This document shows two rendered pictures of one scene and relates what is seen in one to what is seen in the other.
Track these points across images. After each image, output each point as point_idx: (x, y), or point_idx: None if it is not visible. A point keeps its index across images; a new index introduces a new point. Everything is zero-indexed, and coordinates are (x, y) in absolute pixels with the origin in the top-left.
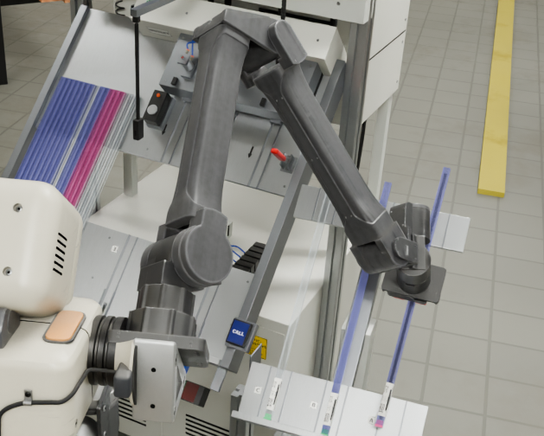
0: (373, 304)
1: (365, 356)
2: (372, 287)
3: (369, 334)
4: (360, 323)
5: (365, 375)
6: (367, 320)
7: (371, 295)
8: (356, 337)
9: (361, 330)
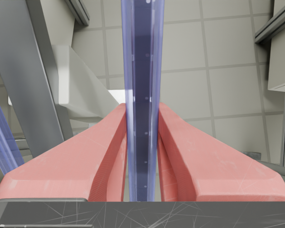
0: (44, 40)
1: (79, 110)
2: (16, 9)
3: (66, 100)
4: (36, 95)
5: (91, 106)
6: (47, 87)
7: (26, 30)
8: (44, 121)
9: (45, 106)
